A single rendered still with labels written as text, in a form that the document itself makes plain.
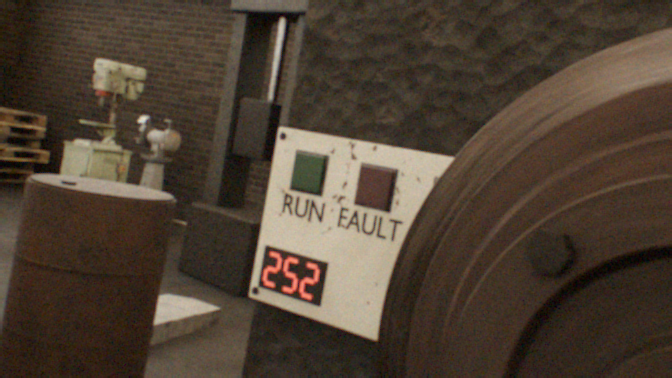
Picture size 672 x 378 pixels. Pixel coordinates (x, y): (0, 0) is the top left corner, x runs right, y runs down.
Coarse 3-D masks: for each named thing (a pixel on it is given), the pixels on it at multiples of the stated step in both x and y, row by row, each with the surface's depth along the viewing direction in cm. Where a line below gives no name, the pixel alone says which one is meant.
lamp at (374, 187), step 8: (368, 168) 76; (376, 168) 75; (360, 176) 76; (368, 176) 76; (376, 176) 75; (384, 176) 75; (392, 176) 74; (360, 184) 76; (368, 184) 76; (376, 184) 75; (384, 184) 75; (392, 184) 74; (360, 192) 76; (368, 192) 75; (376, 192) 75; (384, 192) 74; (360, 200) 76; (368, 200) 75; (376, 200) 75; (384, 200) 74; (384, 208) 74
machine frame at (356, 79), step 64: (320, 0) 83; (384, 0) 79; (448, 0) 75; (512, 0) 71; (576, 0) 68; (640, 0) 65; (320, 64) 83; (384, 64) 78; (448, 64) 74; (512, 64) 71; (320, 128) 82; (384, 128) 78; (448, 128) 74; (256, 320) 85
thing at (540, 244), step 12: (540, 240) 43; (552, 240) 43; (564, 240) 43; (528, 252) 43; (540, 252) 43; (552, 252) 43; (564, 252) 42; (540, 264) 43; (552, 264) 43; (564, 264) 42
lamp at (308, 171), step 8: (296, 160) 81; (304, 160) 80; (312, 160) 79; (320, 160) 79; (296, 168) 80; (304, 168) 80; (312, 168) 79; (320, 168) 79; (296, 176) 80; (304, 176) 80; (312, 176) 79; (320, 176) 79; (296, 184) 80; (304, 184) 80; (312, 184) 79; (320, 184) 79
